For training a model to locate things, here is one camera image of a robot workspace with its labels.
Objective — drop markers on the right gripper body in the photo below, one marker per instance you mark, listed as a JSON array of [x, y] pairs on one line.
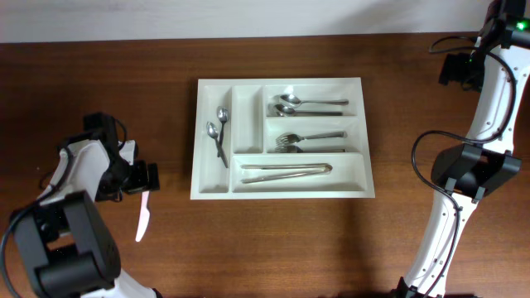
[[464, 67]]

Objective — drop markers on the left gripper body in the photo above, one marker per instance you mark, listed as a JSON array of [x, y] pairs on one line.
[[137, 179]]

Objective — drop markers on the small steel spoon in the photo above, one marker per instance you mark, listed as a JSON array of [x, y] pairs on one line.
[[213, 132], [223, 117]]

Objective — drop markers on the steel fork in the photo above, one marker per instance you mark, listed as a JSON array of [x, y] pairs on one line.
[[292, 138], [296, 149]]

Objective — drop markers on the steel tablespoon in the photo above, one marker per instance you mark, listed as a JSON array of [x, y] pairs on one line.
[[294, 101], [285, 111]]

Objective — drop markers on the steel kitchen tongs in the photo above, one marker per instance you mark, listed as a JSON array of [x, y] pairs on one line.
[[297, 170]]

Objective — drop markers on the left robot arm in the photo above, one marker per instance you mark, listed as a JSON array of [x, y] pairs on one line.
[[66, 248]]

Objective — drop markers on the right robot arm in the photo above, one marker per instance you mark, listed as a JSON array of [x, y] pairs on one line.
[[496, 65]]

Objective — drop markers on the white plastic cutlery tray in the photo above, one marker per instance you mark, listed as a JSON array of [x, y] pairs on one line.
[[251, 132]]

